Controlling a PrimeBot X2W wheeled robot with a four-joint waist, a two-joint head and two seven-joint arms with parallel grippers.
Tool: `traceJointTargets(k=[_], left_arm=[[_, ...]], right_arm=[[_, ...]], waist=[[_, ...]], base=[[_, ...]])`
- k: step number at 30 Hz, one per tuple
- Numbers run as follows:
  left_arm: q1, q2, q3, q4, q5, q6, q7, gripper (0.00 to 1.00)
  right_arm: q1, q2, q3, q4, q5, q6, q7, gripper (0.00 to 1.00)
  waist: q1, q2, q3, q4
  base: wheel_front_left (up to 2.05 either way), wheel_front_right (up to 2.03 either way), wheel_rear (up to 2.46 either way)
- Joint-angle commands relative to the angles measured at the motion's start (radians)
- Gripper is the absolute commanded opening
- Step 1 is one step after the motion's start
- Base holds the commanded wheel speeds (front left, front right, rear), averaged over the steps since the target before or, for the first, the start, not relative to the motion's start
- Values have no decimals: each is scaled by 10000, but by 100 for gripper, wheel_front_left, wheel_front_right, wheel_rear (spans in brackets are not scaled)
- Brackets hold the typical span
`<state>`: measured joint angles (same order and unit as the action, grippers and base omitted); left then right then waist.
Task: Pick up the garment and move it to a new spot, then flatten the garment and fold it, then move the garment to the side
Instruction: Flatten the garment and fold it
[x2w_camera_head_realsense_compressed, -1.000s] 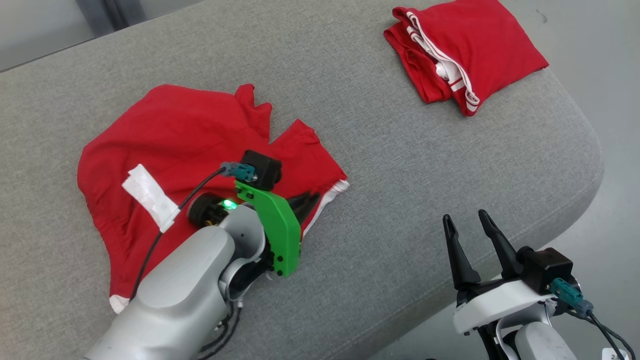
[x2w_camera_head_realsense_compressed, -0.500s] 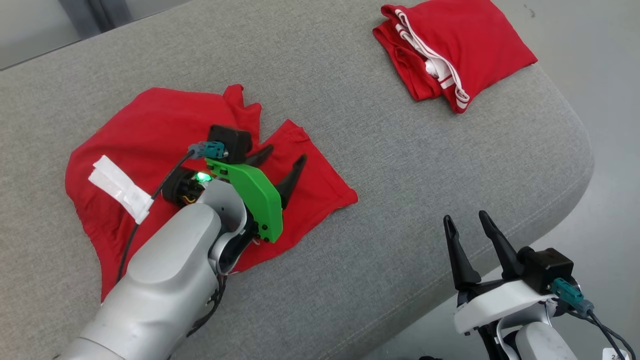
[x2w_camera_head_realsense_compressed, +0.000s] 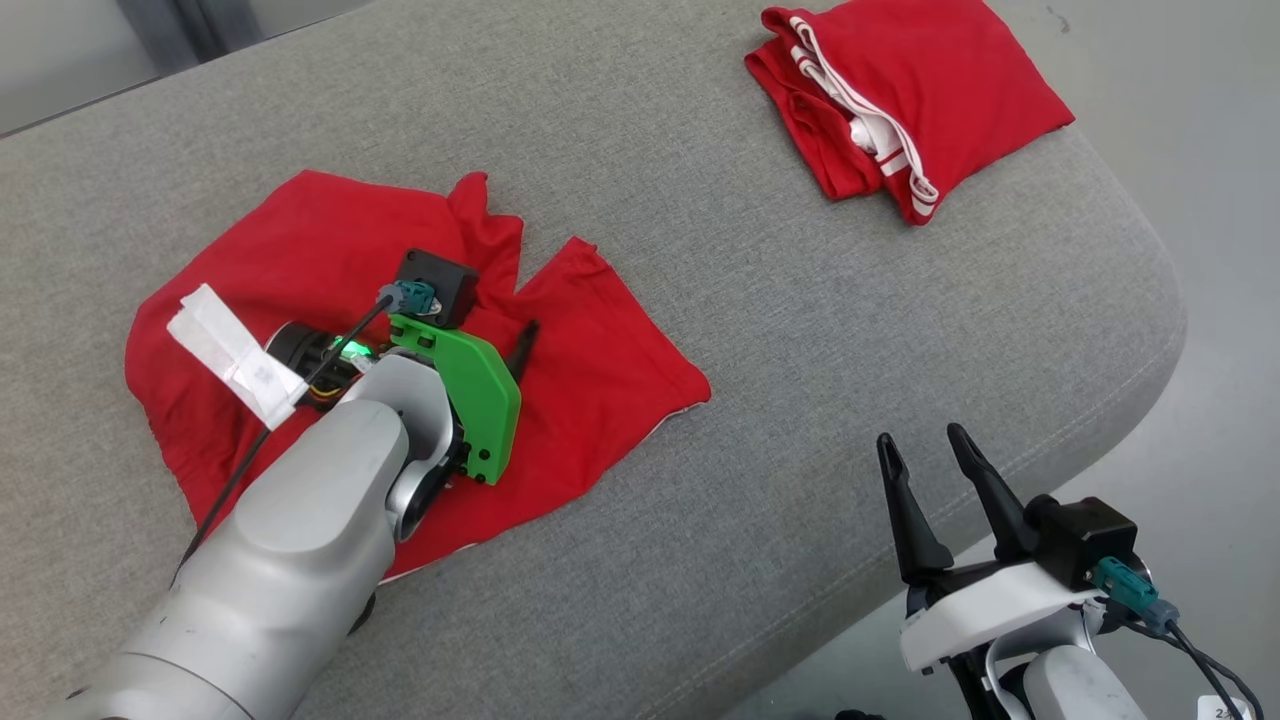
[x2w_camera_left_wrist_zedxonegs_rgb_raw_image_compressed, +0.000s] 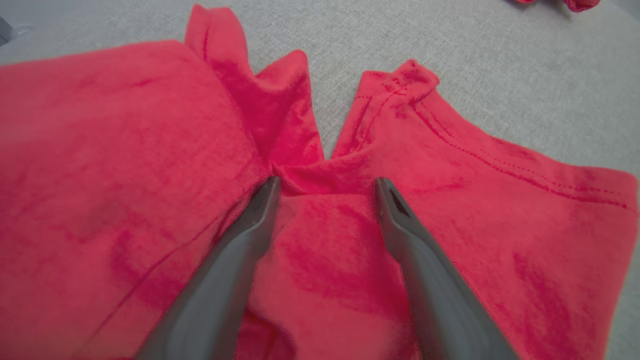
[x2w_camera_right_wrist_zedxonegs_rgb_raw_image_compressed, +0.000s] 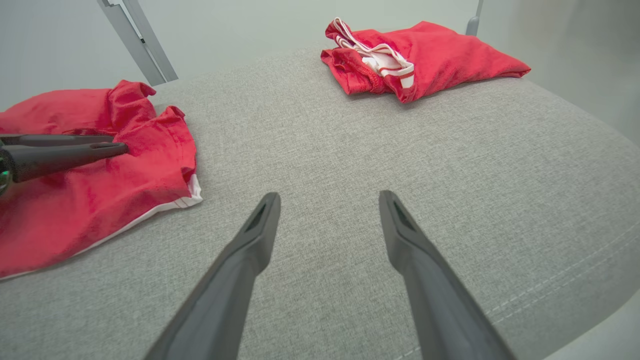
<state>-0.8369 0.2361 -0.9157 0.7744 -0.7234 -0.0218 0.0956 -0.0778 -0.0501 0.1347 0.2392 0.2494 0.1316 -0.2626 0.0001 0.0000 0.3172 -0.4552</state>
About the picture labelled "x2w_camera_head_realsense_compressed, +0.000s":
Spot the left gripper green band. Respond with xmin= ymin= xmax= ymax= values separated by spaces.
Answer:
xmin=387 ymin=313 xmax=542 ymax=489

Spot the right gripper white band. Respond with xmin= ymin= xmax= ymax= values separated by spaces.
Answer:
xmin=876 ymin=423 xmax=1107 ymax=677

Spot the plain red garment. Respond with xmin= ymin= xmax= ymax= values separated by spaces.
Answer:
xmin=125 ymin=170 xmax=713 ymax=586

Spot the red jersey white striped trim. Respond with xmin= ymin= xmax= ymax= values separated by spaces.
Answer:
xmin=745 ymin=0 xmax=1076 ymax=227

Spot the grey fabric sofa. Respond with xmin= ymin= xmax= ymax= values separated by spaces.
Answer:
xmin=0 ymin=0 xmax=1189 ymax=720

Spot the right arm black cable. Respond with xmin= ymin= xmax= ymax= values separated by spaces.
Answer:
xmin=1092 ymin=558 xmax=1267 ymax=720

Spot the white left cable label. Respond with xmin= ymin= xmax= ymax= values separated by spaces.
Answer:
xmin=167 ymin=284 xmax=309 ymax=431

